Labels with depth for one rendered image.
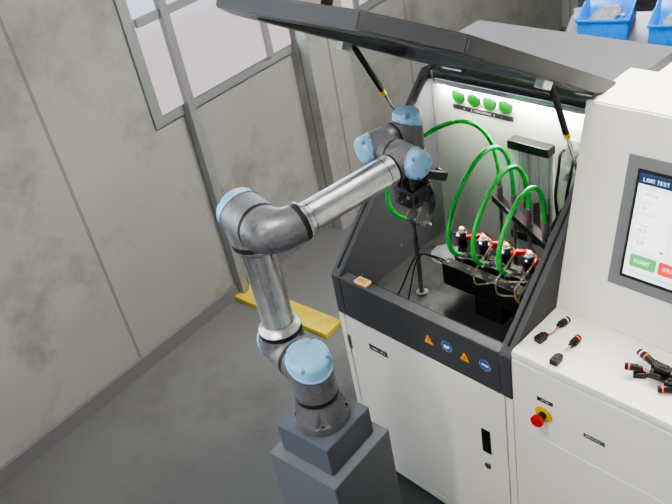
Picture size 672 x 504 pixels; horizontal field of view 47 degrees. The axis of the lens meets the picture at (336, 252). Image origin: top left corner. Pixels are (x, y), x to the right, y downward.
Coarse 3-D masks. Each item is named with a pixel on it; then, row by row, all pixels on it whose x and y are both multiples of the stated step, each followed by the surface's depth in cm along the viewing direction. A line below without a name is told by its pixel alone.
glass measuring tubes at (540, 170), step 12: (516, 144) 234; (528, 144) 231; (540, 144) 230; (552, 144) 229; (516, 156) 238; (528, 156) 236; (540, 156) 230; (552, 156) 230; (528, 168) 238; (540, 168) 236; (552, 168) 232; (516, 180) 243; (528, 180) 240; (540, 180) 238; (552, 180) 235; (516, 192) 245; (552, 192) 237; (540, 204) 243; (552, 204) 240; (540, 216) 246; (552, 216) 242; (540, 228) 248
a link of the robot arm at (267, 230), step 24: (408, 144) 186; (360, 168) 184; (384, 168) 182; (408, 168) 182; (336, 192) 178; (360, 192) 179; (264, 216) 173; (288, 216) 172; (312, 216) 175; (336, 216) 178; (264, 240) 173; (288, 240) 173
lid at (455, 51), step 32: (224, 0) 173; (256, 0) 166; (288, 0) 159; (320, 32) 208; (352, 32) 154; (384, 32) 147; (416, 32) 147; (448, 32) 147; (448, 64) 223; (480, 64) 213; (512, 64) 161; (544, 64) 170
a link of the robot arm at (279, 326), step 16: (240, 192) 182; (256, 192) 186; (224, 208) 182; (240, 208) 178; (224, 224) 183; (240, 224) 176; (240, 240) 178; (256, 256) 186; (272, 256) 189; (256, 272) 189; (272, 272) 191; (256, 288) 193; (272, 288) 193; (256, 304) 198; (272, 304) 195; (288, 304) 199; (272, 320) 198; (288, 320) 200; (272, 336) 200; (288, 336) 200; (304, 336) 204; (272, 352) 203
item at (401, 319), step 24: (360, 288) 243; (384, 288) 241; (360, 312) 251; (384, 312) 240; (408, 312) 231; (432, 312) 228; (408, 336) 238; (456, 336) 219; (480, 336) 216; (456, 360) 225
